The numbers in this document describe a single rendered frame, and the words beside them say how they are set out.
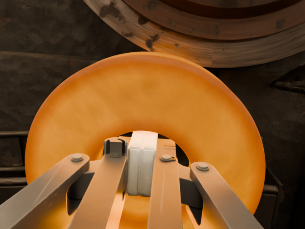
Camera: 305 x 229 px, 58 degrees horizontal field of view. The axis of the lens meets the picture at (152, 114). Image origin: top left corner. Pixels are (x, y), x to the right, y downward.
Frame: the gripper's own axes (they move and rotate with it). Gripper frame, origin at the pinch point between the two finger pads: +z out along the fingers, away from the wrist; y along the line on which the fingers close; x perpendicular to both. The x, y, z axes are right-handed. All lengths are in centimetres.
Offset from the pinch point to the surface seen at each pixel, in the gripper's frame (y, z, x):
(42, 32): -22.0, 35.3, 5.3
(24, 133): -23.0, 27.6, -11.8
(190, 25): 3.7, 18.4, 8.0
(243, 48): 10.9, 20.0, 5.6
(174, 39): 2.0, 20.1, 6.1
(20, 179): -19.8, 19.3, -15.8
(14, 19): -27.1, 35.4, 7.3
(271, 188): 17.7, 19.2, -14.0
